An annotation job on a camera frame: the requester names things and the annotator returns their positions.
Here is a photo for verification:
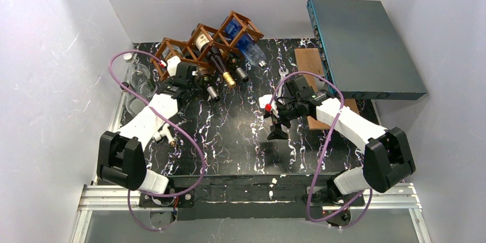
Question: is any clear bottle silver cap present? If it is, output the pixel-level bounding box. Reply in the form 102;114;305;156
123;53;156;100

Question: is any blue transparent bottle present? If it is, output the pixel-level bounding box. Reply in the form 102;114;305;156
224;18;268;68

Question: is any clear bottle white gold label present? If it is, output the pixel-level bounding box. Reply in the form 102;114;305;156
122;80;155;117

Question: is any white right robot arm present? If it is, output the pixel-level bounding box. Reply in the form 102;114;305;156
258;72;416;200

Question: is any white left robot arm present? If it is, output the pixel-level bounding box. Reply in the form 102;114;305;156
97;61;197;195

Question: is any dark wine bottle gold cap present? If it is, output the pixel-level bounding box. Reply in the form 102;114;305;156
195;32;236;88

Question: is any brown wooden wine rack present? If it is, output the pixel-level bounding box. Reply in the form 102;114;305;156
155;10;264;73

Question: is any silver wrench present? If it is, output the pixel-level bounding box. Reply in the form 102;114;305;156
279;68;289;80

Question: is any wooden board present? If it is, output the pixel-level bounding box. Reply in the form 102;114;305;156
294;48;365;131

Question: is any teal metal box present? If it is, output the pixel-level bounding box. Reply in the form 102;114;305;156
307;0;427;100

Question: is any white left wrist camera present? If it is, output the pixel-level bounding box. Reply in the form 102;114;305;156
159;56;181;78

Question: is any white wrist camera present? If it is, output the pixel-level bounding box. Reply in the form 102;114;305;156
258;94;277;113
159;56;181;78

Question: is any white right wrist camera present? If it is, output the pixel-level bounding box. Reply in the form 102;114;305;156
258;94;277;113

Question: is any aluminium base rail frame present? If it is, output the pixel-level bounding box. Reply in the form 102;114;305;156
70;44;434;243

